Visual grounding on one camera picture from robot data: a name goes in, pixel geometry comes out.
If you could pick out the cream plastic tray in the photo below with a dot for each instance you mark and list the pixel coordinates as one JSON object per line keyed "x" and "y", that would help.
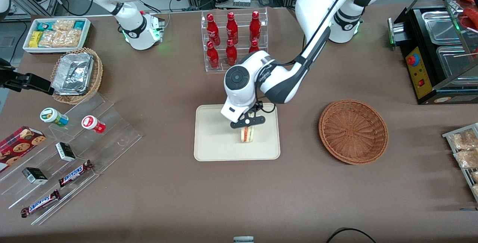
{"x": 213, "y": 138}

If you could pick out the red lid snack cup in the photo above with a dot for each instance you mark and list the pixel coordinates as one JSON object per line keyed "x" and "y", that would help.
{"x": 91, "y": 123}

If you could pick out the small grey device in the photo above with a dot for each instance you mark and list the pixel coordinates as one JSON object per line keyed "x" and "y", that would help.
{"x": 243, "y": 239}

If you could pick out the brown round wicker basket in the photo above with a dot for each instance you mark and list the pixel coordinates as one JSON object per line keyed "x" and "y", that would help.
{"x": 353, "y": 131}

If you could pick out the aluminium foil tray stack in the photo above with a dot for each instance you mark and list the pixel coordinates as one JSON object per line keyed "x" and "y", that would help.
{"x": 73, "y": 73}

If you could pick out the tray of packaged snacks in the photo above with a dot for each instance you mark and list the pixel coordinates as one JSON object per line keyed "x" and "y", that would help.
{"x": 448, "y": 135}

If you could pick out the yellow snack pack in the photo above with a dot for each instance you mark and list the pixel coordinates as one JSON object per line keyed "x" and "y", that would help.
{"x": 35, "y": 39}

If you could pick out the steel food pan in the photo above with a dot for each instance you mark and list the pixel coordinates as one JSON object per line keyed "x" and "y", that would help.
{"x": 440, "y": 26}
{"x": 453, "y": 62}

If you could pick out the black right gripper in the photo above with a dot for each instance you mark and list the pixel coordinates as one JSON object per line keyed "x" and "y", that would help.
{"x": 19, "y": 80}

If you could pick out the green lid snack cup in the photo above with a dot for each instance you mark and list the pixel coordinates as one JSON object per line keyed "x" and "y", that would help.
{"x": 52, "y": 116}

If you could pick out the teal snack pack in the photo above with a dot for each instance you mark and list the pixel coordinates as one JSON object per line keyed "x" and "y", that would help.
{"x": 44, "y": 25}
{"x": 79, "y": 24}

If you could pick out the clear acrylic bottle rack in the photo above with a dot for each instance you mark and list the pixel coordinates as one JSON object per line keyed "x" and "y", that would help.
{"x": 204, "y": 49}

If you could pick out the triangular sandwich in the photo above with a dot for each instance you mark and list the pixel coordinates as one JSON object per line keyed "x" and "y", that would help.
{"x": 248, "y": 134}

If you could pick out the small clear cracker bag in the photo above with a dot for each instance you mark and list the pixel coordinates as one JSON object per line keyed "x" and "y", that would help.
{"x": 63, "y": 25}

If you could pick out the clear acrylic step display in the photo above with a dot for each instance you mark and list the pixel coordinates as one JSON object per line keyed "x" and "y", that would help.
{"x": 112, "y": 131}

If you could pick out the clear bag of crackers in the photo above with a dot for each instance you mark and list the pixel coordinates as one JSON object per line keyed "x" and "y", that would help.
{"x": 475, "y": 176}
{"x": 475, "y": 190}
{"x": 466, "y": 159}
{"x": 463, "y": 140}

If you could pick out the light wicker basket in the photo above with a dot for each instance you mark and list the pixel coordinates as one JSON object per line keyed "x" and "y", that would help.
{"x": 96, "y": 75}

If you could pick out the Snickers chocolate bar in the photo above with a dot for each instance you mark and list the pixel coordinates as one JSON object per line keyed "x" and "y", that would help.
{"x": 40, "y": 203}
{"x": 74, "y": 174}

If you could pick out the red cola bottle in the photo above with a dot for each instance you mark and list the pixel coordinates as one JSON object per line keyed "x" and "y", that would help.
{"x": 232, "y": 28}
{"x": 255, "y": 26}
{"x": 213, "y": 56}
{"x": 231, "y": 53}
{"x": 213, "y": 30}
{"x": 254, "y": 47}

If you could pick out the black hot food warmer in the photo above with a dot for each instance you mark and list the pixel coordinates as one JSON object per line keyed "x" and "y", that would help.
{"x": 418, "y": 75}

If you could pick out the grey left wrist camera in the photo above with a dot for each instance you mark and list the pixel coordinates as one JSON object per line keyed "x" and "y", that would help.
{"x": 254, "y": 120}

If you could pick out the small black box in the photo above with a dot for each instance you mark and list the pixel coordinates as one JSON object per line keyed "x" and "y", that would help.
{"x": 34, "y": 175}
{"x": 65, "y": 152}

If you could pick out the large clear cracker bag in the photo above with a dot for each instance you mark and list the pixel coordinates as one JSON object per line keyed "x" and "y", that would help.
{"x": 61, "y": 38}

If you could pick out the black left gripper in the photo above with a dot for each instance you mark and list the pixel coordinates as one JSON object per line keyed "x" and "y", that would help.
{"x": 257, "y": 108}

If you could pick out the red plaid cookie box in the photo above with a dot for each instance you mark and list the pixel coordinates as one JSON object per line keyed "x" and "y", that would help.
{"x": 18, "y": 146}

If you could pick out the white rectangular snack bin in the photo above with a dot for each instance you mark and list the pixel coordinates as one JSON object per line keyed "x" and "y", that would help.
{"x": 86, "y": 34}

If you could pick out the white power strip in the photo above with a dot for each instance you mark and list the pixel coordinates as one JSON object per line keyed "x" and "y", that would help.
{"x": 241, "y": 1}

